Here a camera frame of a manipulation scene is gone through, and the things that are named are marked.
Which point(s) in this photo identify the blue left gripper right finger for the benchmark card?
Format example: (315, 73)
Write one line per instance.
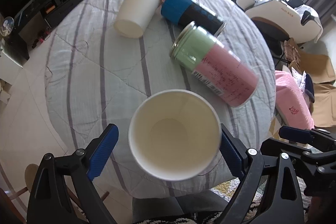
(281, 201)

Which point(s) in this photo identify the pink green glass jar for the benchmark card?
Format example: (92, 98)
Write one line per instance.
(214, 65)

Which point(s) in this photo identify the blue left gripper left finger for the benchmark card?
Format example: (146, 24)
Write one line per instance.
(49, 198)

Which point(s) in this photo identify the blue black can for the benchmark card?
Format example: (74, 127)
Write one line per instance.
(183, 12)

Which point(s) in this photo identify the pink towel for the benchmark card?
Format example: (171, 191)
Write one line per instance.
(290, 102)

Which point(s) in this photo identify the white massage chair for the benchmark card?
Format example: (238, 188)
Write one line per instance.
(284, 19)

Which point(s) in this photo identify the white paper cup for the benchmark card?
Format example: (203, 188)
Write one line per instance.
(134, 16)
(174, 135)

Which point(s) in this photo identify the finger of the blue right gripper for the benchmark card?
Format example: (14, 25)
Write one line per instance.
(305, 163)
(294, 134)

